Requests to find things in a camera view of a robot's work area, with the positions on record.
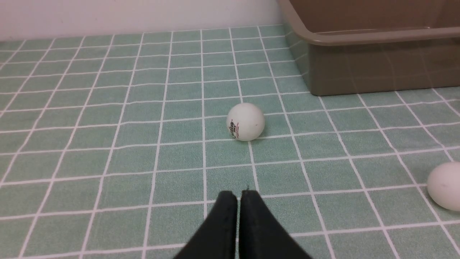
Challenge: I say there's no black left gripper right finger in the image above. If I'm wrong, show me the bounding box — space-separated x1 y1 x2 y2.
239 190 312 259

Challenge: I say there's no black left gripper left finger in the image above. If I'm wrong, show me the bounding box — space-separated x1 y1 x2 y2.
174 191 237 259

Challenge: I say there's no white ping-pong ball with logo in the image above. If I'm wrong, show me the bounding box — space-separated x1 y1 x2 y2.
226 102 266 142

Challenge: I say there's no plain white ping-pong ball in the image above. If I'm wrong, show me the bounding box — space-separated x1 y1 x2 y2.
427 161 460 212

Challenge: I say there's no green checkered tablecloth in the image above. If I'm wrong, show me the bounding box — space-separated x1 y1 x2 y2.
0 25 459 259

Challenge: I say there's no olive plastic storage bin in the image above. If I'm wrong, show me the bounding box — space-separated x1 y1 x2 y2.
277 0 460 96

